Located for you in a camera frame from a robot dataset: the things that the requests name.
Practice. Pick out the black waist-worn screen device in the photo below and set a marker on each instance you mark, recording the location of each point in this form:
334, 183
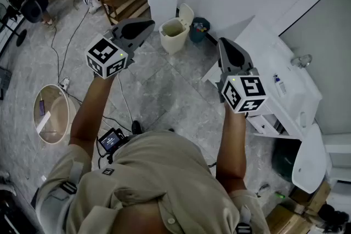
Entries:
111, 141

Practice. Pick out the cardboard box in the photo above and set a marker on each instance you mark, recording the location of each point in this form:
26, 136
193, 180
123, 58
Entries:
288, 219

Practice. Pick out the black fan stand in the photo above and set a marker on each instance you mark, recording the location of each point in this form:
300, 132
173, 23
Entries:
16, 35

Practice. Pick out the white power strip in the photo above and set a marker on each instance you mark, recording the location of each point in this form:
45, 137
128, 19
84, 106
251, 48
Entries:
65, 83

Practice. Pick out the dark teal waste bin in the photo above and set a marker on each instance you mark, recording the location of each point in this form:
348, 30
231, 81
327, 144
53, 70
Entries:
199, 33

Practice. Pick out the round beige basin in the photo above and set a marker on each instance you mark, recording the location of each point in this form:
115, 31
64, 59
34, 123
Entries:
57, 115

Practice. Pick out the dark green bucket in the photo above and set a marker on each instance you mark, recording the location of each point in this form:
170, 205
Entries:
283, 159

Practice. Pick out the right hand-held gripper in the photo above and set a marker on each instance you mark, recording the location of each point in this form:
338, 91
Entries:
241, 90

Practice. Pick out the person's left forearm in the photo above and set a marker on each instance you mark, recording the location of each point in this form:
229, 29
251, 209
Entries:
87, 112

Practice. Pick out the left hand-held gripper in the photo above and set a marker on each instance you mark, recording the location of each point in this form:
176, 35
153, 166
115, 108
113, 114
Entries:
109, 53

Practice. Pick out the small blue bottle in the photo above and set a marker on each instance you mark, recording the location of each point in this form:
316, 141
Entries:
280, 86

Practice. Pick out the person's right forearm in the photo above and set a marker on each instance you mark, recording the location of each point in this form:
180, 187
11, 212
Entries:
233, 145

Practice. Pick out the chrome faucet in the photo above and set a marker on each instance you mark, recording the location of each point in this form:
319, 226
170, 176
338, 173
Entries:
301, 60

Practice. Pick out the white vanity cabinet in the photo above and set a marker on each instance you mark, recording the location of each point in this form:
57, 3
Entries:
274, 63

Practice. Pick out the white plastic oval panel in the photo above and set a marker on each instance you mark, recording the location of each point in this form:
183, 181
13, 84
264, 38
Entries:
310, 161

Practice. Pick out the person's beige shirt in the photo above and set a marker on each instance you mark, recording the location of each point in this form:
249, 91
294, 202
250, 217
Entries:
153, 178

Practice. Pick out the person's left shoe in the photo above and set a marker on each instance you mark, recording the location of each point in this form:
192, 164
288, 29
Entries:
136, 127

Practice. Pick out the beige trash bin with lid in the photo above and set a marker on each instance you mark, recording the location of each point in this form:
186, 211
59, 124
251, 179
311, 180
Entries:
172, 42

